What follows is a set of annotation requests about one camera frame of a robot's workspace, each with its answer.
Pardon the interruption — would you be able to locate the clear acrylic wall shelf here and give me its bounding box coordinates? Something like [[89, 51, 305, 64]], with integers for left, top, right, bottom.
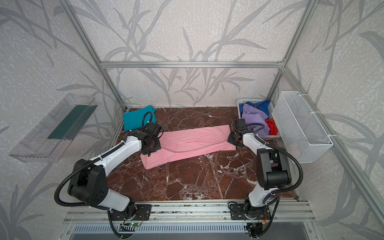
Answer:
[[9, 94, 98, 163]]

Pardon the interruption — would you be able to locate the white plastic laundry basket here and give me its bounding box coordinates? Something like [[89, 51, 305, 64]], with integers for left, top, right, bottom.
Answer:
[[237, 99, 280, 140]]

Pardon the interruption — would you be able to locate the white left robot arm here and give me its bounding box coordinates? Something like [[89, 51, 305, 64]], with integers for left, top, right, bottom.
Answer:
[[68, 122, 162, 218]]

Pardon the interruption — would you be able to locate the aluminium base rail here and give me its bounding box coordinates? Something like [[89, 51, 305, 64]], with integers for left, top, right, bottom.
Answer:
[[59, 199, 319, 240]]

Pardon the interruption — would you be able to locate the purple t-shirt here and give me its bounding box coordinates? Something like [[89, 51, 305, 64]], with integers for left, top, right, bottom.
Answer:
[[242, 104, 270, 137]]

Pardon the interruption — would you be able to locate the pink t-shirt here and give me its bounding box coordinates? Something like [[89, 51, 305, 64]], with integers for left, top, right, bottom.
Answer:
[[141, 125, 236, 170]]

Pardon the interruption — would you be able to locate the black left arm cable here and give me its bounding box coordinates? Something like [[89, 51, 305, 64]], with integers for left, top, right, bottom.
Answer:
[[53, 111, 155, 239]]

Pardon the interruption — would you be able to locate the blue t-shirt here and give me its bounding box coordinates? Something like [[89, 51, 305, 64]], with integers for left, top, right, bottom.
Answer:
[[238, 99, 273, 118]]

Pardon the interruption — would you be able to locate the white wire mesh basket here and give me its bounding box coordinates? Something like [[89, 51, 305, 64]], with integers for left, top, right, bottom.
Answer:
[[272, 91, 334, 164]]

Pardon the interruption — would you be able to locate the red t-shirt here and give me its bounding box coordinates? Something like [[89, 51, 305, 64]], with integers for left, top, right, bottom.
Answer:
[[265, 119, 279, 136]]

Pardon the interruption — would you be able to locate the folded teal t-shirt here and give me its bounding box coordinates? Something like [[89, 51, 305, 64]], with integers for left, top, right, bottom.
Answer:
[[123, 106, 157, 131]]

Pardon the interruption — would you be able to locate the aluminium cage frame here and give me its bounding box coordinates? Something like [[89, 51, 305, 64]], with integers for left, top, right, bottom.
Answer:
[[58, 0, 384, 240]]

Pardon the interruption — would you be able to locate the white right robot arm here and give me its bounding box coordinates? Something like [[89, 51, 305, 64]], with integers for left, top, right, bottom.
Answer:
[[228, 119, 292, 223]]

